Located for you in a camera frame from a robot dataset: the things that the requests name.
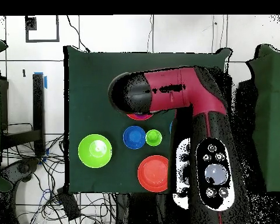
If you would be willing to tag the blue tape strip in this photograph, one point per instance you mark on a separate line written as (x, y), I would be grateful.
(45, 82)

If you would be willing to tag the green plastic cup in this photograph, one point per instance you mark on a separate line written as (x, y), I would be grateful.
(153, 138)

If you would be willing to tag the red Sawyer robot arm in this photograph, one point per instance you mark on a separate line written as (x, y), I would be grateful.
(172, 91)

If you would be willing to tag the orange plastic bowl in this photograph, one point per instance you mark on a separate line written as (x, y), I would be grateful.
(152, 173)
(133, 117)

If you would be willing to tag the dark blue plastic bowl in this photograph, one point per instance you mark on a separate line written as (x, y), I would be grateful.
(134, 137)

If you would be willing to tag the black metal post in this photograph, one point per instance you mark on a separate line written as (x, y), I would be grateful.
(38, 105)

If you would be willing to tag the black power brick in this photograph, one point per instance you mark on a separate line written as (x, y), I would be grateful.
(70, 205)

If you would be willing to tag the green plastic bowl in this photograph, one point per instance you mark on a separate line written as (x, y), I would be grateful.
(91, 154)

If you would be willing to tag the dark green tablecloth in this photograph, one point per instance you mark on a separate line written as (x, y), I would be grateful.
(91, 77)

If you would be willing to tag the grey pedestal foot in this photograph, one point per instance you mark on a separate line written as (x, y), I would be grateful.
(23, 168)

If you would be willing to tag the black square frame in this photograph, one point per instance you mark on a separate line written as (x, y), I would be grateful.
(42, 40)

